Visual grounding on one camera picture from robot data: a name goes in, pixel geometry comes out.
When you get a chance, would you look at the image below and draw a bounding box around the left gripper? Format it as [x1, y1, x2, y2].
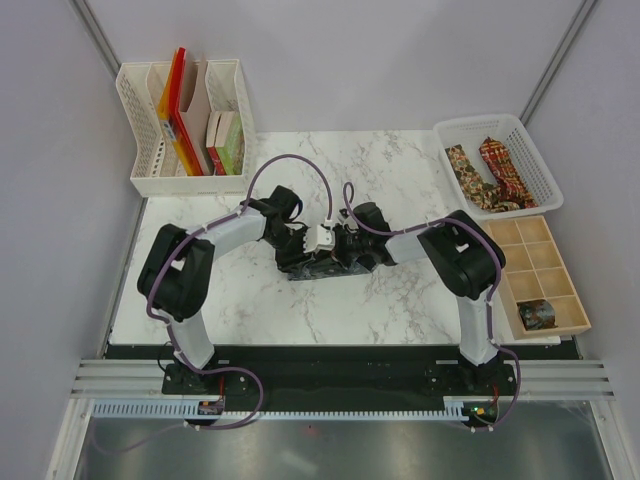
[265, 227, 316, 278]

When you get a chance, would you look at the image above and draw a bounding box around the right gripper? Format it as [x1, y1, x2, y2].
[312, 223, 372, 269]

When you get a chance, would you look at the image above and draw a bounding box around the blue grey floral tie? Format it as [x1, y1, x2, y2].
[287, 255, 378, 281]

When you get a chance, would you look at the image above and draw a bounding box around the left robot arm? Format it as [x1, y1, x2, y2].
[137, 186, 303, 393]

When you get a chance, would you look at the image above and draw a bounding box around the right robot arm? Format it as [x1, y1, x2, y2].
[334, 202, 506, 394]

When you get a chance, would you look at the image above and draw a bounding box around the green book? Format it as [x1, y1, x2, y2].
[217, 112, 245, 175]

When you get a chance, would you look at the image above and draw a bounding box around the gold patterned tie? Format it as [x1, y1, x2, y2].
[445, 145, 519, 213]

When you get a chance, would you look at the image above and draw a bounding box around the red book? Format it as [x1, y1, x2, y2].
[205, 111, 226, 176]

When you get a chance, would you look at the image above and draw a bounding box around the white plastic basket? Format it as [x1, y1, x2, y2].
[433, 114, 564, 222]

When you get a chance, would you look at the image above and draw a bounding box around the white file organizer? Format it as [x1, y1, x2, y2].
[116, 59, 258, 198]

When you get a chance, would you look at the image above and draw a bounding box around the red patterned tie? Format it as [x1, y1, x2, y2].
[479, 137, 538, 210]

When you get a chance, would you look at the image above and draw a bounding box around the beige cardboard folder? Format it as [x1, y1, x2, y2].
[178, 56, 214, 176]

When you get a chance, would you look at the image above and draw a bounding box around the wooden compartment box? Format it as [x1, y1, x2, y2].
[485, 216, 591, 341]

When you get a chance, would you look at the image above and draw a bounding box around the orange red folder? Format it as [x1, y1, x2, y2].
[156, 47, 203, 176]

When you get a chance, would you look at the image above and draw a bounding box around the rolled dark tie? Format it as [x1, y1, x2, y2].
[517, 299, 557, 331]

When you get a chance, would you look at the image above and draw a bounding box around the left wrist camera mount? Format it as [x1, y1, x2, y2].
[303, 225, 335, 254]

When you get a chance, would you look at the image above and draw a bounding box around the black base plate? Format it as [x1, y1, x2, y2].
[162, 345, 516, 413]

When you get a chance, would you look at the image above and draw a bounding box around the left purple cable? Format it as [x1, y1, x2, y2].
[145, 153, 336, 374]

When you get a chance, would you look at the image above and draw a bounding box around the purple cable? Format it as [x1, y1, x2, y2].
[145, 153, 336, 374]
[341, 182, 523, 396]

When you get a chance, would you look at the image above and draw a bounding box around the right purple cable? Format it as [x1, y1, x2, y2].
[341, 182, 523, 396]

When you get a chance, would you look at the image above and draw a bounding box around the white cable duct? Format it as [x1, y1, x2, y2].
[91, 399, 471, 422]

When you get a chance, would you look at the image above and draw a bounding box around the aluminium rail frame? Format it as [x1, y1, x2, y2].
[47, 342, 615, 479]

